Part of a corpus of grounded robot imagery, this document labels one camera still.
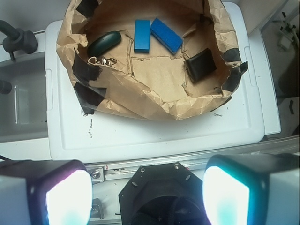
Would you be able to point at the black leather wallet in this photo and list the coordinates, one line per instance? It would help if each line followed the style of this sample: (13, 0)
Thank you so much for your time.
(200, 65)

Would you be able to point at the black octagonal mount plate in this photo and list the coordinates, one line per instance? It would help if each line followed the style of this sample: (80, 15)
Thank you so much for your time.
(165, 194)

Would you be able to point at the clear plastic bin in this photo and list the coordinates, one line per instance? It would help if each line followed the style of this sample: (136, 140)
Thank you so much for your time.
(23, 104)

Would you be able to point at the metal corner bracket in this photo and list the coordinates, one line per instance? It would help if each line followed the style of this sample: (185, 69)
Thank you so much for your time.
(97, 209)

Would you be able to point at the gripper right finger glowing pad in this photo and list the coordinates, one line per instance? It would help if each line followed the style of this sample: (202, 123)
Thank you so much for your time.
(245, 189)

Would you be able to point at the white plastic bin lid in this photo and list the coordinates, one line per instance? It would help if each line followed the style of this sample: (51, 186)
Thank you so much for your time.
(251, 114)

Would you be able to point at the dark green glasses case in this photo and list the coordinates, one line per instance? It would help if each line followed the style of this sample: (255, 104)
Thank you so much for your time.
(104, 43)

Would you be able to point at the blue sponge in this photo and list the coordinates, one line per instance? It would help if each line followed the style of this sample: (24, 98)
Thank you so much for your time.
(166, 36)

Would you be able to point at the aluminium extrusion rail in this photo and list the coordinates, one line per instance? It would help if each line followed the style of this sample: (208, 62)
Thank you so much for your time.
(101, 172)

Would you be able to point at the crumpled brown paper bag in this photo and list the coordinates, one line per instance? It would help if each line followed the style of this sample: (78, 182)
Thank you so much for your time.
(154, 85)

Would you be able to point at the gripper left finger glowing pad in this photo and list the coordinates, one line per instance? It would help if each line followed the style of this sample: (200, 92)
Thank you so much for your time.
(45, 193)

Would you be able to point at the blue rectangular block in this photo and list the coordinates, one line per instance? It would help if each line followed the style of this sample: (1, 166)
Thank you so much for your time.
(142, 36)

